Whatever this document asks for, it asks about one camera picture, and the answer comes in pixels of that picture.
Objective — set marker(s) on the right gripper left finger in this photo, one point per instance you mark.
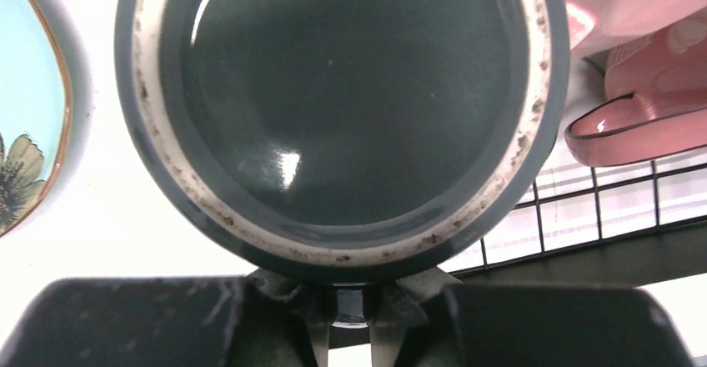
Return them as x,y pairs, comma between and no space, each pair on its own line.
261,319

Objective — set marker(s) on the teal flower plate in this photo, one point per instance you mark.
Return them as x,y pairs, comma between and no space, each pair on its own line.
36,110

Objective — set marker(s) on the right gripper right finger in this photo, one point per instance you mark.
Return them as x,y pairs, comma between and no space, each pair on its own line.
434,319

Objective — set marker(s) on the dark red cup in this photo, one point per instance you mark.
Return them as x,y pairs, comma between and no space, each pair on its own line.
656,99

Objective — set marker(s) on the black wire dish rack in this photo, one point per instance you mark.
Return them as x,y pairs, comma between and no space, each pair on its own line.
640,223

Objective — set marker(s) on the dark green mug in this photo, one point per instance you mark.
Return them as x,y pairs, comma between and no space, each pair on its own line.
342,142

